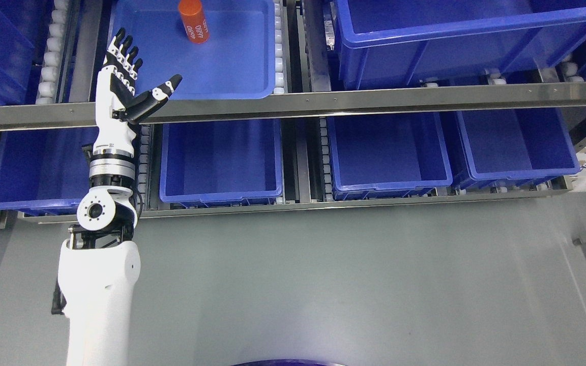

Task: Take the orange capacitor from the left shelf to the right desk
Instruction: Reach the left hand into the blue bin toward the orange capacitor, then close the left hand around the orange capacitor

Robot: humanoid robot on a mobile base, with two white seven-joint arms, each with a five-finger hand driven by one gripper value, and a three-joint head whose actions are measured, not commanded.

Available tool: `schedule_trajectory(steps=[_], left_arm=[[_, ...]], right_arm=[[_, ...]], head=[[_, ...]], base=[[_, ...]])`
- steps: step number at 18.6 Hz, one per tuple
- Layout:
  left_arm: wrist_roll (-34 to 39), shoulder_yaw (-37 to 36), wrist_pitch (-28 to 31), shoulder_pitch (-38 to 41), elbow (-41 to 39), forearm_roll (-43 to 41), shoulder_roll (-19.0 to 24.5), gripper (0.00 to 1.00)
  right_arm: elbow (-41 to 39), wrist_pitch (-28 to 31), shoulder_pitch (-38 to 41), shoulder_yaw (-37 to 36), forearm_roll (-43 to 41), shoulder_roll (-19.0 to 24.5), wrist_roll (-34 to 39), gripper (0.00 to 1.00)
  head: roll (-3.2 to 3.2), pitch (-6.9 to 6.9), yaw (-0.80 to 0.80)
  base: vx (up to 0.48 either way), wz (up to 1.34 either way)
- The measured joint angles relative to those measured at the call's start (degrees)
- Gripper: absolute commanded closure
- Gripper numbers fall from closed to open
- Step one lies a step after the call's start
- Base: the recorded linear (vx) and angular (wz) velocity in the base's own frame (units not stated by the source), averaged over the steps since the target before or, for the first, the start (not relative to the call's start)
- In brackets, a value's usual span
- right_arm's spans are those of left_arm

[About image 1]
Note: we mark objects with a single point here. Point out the large blue bin upper right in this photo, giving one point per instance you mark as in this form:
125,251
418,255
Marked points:
397,44

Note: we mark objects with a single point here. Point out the blue bin lower left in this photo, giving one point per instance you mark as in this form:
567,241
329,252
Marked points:
44,172

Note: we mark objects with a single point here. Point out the blue bin lower middle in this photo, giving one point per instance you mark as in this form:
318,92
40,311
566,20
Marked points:
222,163

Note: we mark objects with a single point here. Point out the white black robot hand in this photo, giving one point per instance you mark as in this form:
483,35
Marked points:
118,105

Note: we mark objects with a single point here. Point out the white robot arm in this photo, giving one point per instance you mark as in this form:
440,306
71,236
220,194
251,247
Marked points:
99,263

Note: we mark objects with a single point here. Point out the blue bin lower centre-right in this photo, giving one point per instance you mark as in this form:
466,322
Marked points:
376,156

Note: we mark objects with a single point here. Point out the shallow blue tray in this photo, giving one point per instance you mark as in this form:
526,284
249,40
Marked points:
236,62

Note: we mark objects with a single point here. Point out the blue bin upper left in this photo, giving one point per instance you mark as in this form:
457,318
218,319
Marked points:
21,24

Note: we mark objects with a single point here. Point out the blue bin lower right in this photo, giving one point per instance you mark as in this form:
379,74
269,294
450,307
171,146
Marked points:
507,147

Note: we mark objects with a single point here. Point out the steel shelf rack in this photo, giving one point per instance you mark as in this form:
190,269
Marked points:
303,116

